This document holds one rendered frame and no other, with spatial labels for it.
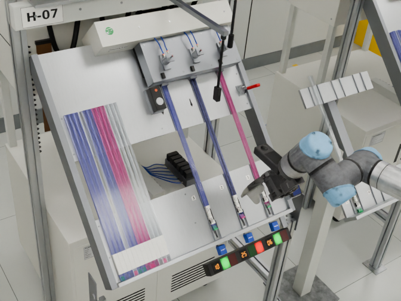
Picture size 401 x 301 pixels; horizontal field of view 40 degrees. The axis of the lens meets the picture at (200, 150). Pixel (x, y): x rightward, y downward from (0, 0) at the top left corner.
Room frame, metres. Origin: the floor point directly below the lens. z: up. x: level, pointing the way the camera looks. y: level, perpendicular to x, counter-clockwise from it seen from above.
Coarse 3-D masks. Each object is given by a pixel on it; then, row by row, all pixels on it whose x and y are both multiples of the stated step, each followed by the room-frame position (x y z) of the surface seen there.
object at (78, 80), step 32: (64, 64) 1.46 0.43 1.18; (96, 64) 1.51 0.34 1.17; (128, 64) 1.56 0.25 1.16; (64, 96) 1.39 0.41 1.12; (96, 96) 1.43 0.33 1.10; (128, 96) 1.48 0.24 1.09; (192, 96) 1.58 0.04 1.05; (224, 96) 1.64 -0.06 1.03; (64, 128) 1.32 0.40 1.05; (128, 128) 1.40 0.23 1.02; (160, 128) 1.45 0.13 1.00
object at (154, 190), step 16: (32, 0) 1.42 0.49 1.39; (48, 0) 1.43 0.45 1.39; (64, 0) 1.45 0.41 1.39; (80, 0) 1.47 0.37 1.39; (32, 16) 1.42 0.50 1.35; (48, 16) 1.44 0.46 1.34; (176, 160) 1.71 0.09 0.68; (144, 176) 1.62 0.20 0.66; (160, 176) 1.65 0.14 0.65; (176, 176) 1.68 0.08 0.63; (192, 176) 1.65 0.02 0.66; (160, 192) 1.53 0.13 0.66; (240, 240) 1.68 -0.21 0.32; (256, 256) 1.60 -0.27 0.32; (256, 272) 1.54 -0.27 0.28; (96, 288) 1.01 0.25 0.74
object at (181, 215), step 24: (240, 168) 1.48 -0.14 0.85; (264, 168) 1.52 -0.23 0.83; (192, 192) 1.34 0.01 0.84; (216, 192) 1.38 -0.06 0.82; (240, 192) 1.41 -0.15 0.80; (168, 216) 1.26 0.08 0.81; (192, 216) 1.29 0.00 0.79; (216, 216) 1.32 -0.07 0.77; (264, 216) 1.39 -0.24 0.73; (168, 240) 1.20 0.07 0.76; (192, 240) 1.23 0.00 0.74
